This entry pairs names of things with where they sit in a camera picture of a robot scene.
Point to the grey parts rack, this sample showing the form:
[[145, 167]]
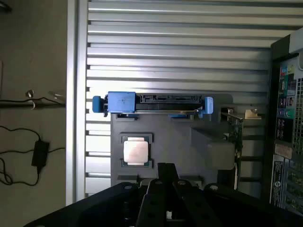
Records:
[[175, 142]]

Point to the disk in blue caddy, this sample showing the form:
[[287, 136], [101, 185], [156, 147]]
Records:
[[122, 101]]

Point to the black open PC case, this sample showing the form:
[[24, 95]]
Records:
[[286, 118]]

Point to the silver metal clip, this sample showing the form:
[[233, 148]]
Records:
[[56, 95]]

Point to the silver metal hook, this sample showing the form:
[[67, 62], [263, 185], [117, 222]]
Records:
[[30, 94]]

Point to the dark object at corner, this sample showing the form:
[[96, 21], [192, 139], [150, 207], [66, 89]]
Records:
[[4, 5]]

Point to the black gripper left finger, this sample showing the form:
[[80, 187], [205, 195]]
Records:
[[151, 201]]

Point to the black power adapter brick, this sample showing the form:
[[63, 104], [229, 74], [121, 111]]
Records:
[[40, 153]]

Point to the silver CPU chip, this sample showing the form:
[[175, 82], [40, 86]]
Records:
[[136, 153]]

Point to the green graphics card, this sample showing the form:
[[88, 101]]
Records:
[[237, 132]]

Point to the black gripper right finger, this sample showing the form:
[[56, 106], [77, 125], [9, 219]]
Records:
[[189, 203]]

